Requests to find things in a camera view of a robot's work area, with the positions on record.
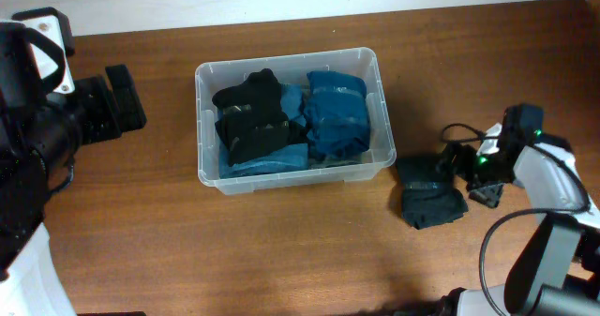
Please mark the teal cloth with tape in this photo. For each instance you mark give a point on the teal cloth with tape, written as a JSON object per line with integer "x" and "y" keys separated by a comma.
{"x": 337, "y": 115}

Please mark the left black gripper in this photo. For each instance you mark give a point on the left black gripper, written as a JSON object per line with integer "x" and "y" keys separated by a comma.
{"x": 130, "y": 119}

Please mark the large black cloth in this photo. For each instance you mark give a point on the large black cloth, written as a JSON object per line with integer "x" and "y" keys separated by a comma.
{"x": 253, "y": 123}

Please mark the light blue jeans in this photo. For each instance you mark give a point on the light blue jeans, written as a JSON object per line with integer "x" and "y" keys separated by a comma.
{"x": 316, "y": 161}

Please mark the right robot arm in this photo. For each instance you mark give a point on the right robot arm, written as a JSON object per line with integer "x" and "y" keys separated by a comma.
{"x": 557, "y": 273}

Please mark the dark blue jeans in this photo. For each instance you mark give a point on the dark blue jeans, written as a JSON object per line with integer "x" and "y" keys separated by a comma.
{"x": 291, "y": 158}

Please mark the clear plastic storage bin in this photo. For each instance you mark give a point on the clear plastic storage bin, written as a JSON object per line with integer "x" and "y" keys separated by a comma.
{"x": 211, "y": 77}

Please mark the small black cloth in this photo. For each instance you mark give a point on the small black cloth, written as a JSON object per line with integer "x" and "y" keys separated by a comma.
{"x": 429, "y": 196}

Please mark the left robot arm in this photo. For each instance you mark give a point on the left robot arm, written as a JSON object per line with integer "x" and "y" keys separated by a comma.
{"x": 41, "y": 132}

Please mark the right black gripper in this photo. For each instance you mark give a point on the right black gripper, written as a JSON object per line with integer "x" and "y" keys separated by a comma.
{"x": 469, "y": 164}

